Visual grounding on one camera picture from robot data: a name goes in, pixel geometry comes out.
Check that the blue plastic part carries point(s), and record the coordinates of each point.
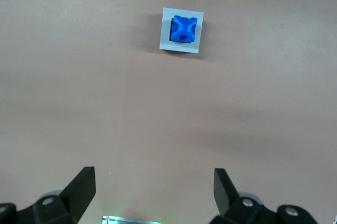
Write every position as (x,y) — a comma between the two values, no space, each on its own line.
(184,28)

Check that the gray square base block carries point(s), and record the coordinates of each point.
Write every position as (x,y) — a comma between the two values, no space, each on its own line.
(165,45)

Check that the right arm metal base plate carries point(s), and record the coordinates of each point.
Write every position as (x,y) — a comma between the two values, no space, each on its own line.
(126,220)

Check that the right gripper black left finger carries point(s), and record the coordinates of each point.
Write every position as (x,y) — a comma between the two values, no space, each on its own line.
(76,192)

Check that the brown table cover sheet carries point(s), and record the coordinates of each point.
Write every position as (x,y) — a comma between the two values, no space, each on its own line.
(79,76)

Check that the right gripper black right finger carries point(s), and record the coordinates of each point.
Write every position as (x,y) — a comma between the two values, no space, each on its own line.
(226,200)

